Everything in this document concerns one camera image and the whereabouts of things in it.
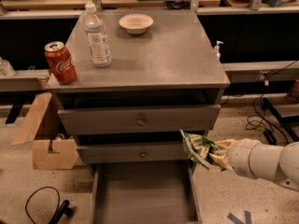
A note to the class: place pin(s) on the clear plastic container left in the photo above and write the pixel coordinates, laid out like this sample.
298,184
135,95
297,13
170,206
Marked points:
6,70

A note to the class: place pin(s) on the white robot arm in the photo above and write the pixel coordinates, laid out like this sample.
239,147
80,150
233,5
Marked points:
253,159

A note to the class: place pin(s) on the red cola can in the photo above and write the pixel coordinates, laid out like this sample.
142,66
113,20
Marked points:
60,62

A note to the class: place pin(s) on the top grey drawer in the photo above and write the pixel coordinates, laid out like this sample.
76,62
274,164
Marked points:
139,119

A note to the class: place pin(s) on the orange bottle right floor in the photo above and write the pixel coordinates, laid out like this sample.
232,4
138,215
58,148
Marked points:
293,93

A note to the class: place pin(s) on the white ceramic bowl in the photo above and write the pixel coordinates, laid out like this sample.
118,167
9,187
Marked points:
136,24

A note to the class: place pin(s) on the open bottom grey drawer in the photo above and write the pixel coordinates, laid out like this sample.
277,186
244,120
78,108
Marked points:
150,192

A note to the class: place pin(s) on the white pump dispenser bottle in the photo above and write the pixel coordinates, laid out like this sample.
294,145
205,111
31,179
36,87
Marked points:
217,49

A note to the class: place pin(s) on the clear plastic water bottle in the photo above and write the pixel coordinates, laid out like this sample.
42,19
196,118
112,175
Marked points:
95,30

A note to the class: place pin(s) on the cardboard box with flaps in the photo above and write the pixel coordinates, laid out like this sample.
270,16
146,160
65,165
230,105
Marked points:
51,149

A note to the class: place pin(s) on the green jalapeno chip bag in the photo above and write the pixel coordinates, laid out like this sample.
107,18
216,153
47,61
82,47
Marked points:
201,150

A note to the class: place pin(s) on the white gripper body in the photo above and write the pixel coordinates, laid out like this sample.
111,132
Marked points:
239,157

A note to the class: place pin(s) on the black stand foot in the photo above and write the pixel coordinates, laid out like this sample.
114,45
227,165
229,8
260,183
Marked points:
63,209

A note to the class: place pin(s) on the grey drawer cabinet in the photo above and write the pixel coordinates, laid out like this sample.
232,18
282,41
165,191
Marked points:
170,64

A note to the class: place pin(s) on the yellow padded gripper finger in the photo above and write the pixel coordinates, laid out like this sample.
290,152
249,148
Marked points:
221,158
224,144

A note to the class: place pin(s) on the middle grey drawer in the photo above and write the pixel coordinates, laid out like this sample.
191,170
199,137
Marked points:
112,153

